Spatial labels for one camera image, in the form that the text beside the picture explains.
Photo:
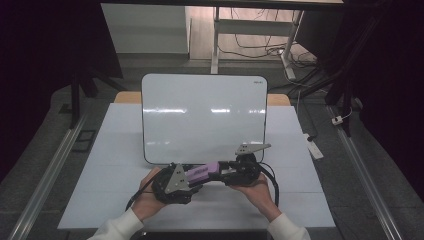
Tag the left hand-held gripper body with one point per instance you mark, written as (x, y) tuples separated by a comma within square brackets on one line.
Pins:
[(173, 186)]

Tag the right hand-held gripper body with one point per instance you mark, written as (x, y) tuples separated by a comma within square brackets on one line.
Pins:
[(245, 170)]

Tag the purple whiteboard eraser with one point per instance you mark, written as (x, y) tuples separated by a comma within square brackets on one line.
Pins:
[(203, 170)]

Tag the white whiteboard with black rim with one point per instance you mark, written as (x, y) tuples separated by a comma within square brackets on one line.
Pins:
[(203, 126)]

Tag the person's left hand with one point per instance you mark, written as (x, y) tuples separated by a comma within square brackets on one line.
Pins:
[(145, 200)]

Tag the person's right hand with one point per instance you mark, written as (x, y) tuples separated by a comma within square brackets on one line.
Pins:
[(261, 196)]

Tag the white label strip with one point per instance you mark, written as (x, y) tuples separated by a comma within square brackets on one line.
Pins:
[(313, 146)]

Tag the white plug adapter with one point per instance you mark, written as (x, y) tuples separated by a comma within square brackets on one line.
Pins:
[(337, 120)]

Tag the black tripod stand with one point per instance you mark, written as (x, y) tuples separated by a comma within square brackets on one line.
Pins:
[(83, 86), (346, 76)]

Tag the white cabinet panel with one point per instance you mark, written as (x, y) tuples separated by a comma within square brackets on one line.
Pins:
[(143, 30)]

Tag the aluminium rail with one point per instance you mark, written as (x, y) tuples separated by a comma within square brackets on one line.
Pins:
[(46, 173), (366, 180)]

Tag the white metal desk frame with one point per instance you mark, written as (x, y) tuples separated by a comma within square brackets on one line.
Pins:
[(253, 28)]

